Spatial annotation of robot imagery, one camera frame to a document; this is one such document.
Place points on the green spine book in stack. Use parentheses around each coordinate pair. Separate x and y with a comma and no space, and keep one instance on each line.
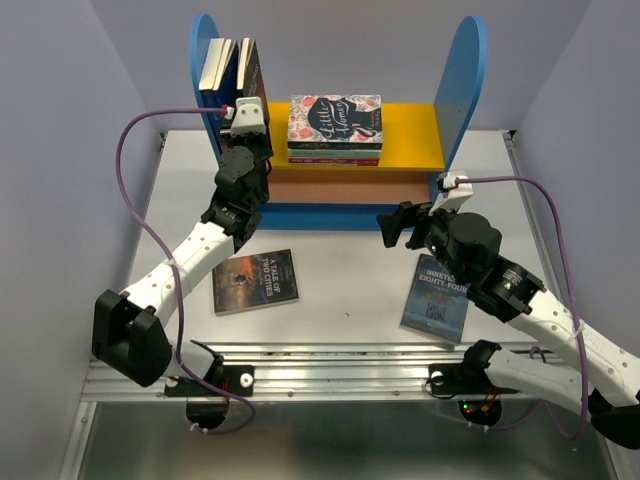
(335,153)

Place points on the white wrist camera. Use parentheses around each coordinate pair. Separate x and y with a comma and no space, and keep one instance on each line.
(245,117)
(452,192)

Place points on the Little Women floral book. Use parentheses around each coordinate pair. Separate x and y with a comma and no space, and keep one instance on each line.
(335,122)

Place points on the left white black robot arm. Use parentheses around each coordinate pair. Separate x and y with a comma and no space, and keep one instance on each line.
(129,327)

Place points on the dark brown book underneath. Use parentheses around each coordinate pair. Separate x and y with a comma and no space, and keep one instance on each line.
(253,282)

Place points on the Jane Eyre blue book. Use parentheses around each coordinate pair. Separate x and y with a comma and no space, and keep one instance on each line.
(206,88)

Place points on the blue yellow wooden bookshelf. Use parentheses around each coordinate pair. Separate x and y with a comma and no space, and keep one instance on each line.
(420,142)

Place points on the aluminium rail frame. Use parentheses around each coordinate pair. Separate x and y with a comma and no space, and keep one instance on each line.
(338,392)

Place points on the Animal Farm book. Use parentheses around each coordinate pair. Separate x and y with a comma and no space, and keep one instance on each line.
(224,89)

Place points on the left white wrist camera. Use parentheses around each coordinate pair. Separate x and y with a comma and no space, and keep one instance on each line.
(245,117)

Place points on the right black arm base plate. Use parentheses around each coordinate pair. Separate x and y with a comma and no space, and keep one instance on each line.
(448,380)

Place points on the Nineteen Eighty-Four blue book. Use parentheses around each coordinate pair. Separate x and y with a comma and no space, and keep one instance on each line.
(436,305)

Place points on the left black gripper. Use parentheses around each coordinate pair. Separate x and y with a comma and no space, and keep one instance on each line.
(264,140)

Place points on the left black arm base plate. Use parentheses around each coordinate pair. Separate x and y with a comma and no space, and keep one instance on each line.
(236,379)

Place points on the red spine book in stack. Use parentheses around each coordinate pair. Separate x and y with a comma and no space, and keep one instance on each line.
(346,161)

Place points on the Three Days To See book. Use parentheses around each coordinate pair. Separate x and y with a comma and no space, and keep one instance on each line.
(250,82)

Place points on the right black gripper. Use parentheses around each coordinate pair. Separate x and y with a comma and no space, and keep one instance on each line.
(393,223)

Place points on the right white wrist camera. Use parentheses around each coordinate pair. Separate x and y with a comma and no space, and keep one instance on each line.
(452,192)

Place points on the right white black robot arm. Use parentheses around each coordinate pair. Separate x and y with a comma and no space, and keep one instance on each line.
(600,378)

